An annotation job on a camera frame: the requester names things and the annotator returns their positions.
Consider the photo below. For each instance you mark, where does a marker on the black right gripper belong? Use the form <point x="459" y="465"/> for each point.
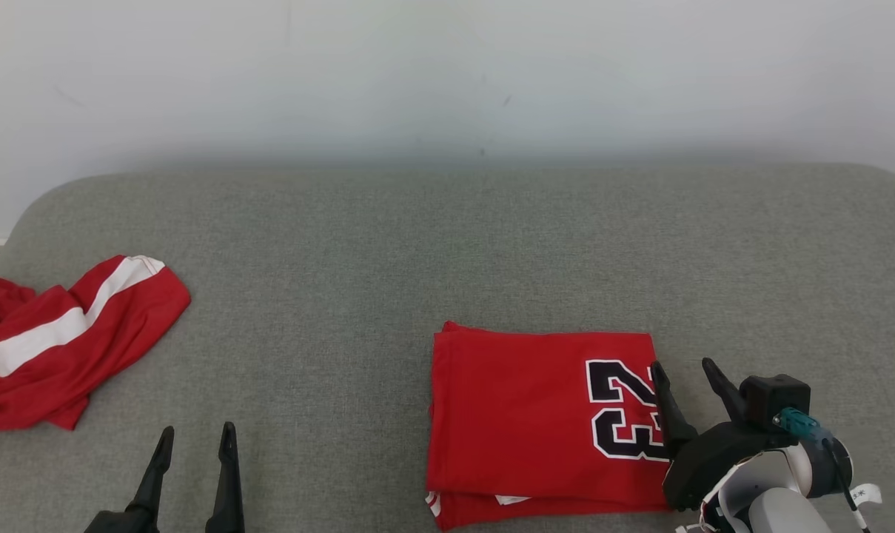
<point x="702" y="463"/>

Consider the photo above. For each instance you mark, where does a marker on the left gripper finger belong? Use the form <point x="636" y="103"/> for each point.
<point x="151" y="496"/>
<point x="227" y="496"/>

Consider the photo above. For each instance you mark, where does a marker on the red shorts with white stripe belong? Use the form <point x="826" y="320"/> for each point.
<point x="114" y="326"/>

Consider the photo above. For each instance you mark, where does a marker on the red basketball jersey number 23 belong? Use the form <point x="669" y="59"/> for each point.
<point x="514" y="414"/>

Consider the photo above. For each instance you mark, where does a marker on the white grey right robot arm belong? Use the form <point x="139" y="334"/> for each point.
<point x="773" y="511"/>

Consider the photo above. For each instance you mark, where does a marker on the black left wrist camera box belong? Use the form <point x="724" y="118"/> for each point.
<point x="110" y="524"/>

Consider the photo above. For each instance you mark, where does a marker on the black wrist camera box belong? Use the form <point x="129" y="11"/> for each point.
<point x="773" y="396"/>
<point x="110" y="524"/>

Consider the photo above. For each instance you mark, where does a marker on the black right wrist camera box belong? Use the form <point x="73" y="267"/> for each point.
<point x="773" y="396"/>

